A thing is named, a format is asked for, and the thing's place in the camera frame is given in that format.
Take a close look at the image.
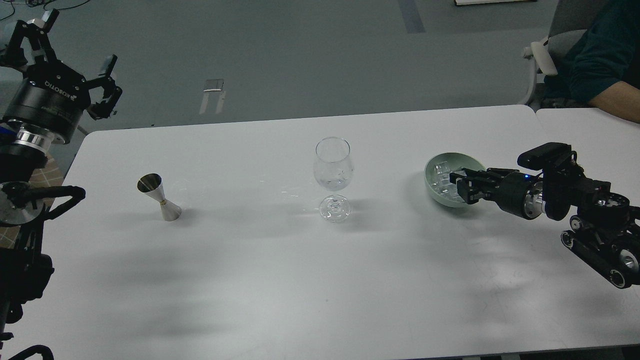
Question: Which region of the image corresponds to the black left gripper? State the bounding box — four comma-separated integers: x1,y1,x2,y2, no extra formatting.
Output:
0,9,122,144

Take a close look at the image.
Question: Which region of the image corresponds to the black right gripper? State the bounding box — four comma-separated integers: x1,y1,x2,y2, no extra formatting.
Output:
448,167,544,220

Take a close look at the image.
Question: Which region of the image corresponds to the clear ice cube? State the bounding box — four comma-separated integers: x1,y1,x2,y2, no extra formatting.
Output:
438,172,457,188

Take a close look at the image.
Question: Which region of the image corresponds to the steel cocktail jigger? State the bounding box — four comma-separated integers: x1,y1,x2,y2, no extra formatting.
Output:
136,173,183,222

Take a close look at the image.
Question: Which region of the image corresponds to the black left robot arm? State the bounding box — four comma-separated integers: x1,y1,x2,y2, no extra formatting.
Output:
0,9,122,343

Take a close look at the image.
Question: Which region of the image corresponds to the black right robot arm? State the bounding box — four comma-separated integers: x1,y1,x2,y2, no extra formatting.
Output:
449,142,640,289

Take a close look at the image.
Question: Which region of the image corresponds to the clear wine glass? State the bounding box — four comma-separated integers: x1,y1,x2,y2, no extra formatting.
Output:
313,136,355,223

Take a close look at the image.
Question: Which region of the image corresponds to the green bowl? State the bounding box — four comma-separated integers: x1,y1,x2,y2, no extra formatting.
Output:
423,152,487,208

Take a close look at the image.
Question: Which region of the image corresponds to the metal floor plate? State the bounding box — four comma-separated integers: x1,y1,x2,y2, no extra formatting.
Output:
202,79,225,92

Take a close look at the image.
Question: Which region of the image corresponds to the person in dark shirt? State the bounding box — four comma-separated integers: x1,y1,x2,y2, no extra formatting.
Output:
542,0,640,123

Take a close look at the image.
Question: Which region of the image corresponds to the grey office chair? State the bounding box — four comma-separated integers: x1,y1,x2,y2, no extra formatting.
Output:
518,0,609,109

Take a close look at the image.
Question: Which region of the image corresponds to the black floor cable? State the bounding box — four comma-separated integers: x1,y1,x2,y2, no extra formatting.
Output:
0,0,93,22

